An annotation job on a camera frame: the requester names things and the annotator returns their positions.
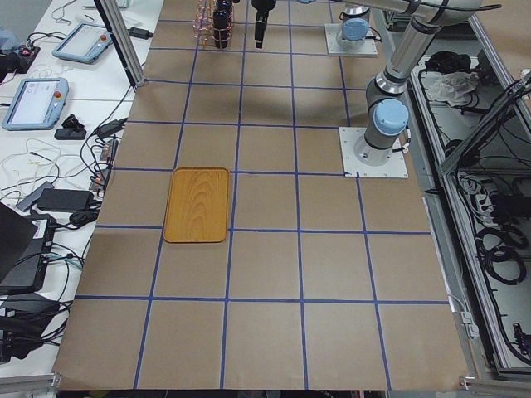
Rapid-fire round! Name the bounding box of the teach pendant tablet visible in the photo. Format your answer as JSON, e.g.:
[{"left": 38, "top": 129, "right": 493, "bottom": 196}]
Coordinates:
[
  {"left": 51, "top": 22, "right": 112, "bottom": 64},
  {"left": 2, "top": 77, "right": 69, "bottom": 131}
]

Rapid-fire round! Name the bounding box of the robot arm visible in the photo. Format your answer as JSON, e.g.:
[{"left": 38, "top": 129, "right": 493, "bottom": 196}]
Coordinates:
[
  {"left": 336, "top": 2, "right": 381, "bottom": 48},
  {"left": 345, "top": 1, "right": 482, "bottom": 167}
]

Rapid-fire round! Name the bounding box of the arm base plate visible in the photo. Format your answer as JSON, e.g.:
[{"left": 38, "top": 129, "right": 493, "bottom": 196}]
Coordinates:
[
  {"left": 339, "top": 127, "right": 409, "bottom": 179},
  {"left": 324, "top": 18, "right": 378, "bottom": 57}
]

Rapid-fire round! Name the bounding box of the black laptop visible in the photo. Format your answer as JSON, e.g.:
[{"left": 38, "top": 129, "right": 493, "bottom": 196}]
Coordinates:
[{"left": 1, "top": 204, "right": 56, "bottom": 295}]

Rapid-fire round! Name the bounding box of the crumpled white cloth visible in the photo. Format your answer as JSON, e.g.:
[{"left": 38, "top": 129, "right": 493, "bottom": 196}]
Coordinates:
[{"left": 426, "top": 71, "right": 479, "bottom": 107}]

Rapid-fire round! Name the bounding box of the copper wire bottle basket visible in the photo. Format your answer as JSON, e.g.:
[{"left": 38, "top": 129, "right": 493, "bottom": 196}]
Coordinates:
[{"left": 193, "top": 0, "right": 234, "bottom": 49}]

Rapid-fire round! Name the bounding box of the upper teach pendant tablet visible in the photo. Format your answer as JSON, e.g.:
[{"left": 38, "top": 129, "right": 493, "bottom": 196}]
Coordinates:
[{"left": 51, "top": 22, "right": 112, "bottom": 64}]

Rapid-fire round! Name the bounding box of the small black device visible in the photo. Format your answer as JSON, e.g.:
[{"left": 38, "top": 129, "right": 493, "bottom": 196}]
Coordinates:
[{"left": 54, "top": 114, "right": 86, "bottom": 140}]

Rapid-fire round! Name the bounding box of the wooden tray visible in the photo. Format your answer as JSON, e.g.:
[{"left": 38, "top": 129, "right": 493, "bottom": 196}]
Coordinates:
[{"left": 163, "top": 167, "right": 230, "bottom": 244}]

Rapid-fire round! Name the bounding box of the aluminium frame post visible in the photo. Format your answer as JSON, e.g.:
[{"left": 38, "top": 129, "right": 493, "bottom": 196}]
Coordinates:
[{"left": 94, "top": 0, "right": 145, "bottom": 90}]

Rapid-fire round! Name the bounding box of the black power adapter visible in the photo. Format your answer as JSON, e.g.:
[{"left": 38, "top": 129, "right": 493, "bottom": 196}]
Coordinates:
[{"left": 37, "top": 188, "right": 94, "bottom": 212}]

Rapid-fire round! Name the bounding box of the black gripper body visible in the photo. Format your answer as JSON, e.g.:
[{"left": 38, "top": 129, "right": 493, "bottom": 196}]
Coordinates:
[{"left": 251, "top": 0, "right": 276, "bottom": 23}]

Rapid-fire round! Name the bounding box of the dark wine bottle in basket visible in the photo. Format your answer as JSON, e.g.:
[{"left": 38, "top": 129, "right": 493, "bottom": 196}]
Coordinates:
[{"left": 212, "top": 0, "right": 232, "bottom": 49}]

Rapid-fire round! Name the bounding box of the lower teach pendant tablet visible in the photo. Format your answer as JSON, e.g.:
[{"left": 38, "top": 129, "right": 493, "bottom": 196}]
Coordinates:
[{"left": 2, "top": 77, "right": 69, "bottom": 131}]

